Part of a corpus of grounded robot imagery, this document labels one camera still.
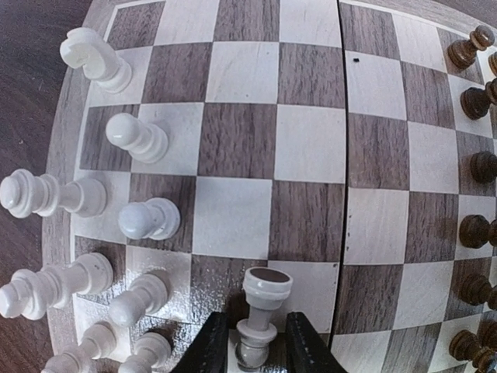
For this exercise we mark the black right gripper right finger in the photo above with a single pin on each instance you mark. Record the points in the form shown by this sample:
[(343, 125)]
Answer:
[(306, 350)]

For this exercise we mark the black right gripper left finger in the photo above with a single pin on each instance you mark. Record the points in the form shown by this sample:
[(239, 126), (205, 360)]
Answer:
[(209, 350)]

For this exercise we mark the white chess pawn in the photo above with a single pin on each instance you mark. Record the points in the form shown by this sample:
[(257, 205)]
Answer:
[(151, 350), (265, 290), (146, 143)]

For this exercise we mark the white chess piece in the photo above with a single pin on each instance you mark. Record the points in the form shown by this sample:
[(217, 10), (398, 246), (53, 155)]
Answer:
[(31, 294)]

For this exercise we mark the dark chess pieces row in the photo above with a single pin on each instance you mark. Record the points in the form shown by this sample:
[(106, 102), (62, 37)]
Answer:
[(472, 67)]

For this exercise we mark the wooden chess board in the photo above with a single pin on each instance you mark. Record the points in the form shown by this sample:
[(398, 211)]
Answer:
[(313, 137)]

